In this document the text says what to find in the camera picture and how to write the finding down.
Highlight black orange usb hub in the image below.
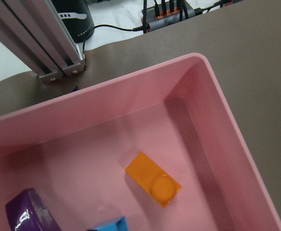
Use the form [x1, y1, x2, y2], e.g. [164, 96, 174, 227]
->
[141, 0, 203, 34]

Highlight black water bottle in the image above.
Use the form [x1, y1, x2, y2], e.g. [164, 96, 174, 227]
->
[52, 0, 94, 43]

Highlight orange toy block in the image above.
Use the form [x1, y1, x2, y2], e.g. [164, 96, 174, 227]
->
[125, 152, 182, 208]

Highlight small blue toy block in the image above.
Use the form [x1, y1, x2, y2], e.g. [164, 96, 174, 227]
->
[88, 216, 129, 231]

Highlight black background cables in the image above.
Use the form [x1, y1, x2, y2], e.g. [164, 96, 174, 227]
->
[81, 0, 232, 58]

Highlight aluminium frame post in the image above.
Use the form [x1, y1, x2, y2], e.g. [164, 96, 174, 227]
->
[0, 0, 86, 83]

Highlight purple toy block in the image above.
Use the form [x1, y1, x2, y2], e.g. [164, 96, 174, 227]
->
[5, 188, 61, 231]

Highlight pink plastic box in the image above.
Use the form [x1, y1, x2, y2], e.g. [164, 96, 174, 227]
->
[0, 53, 281, 231]

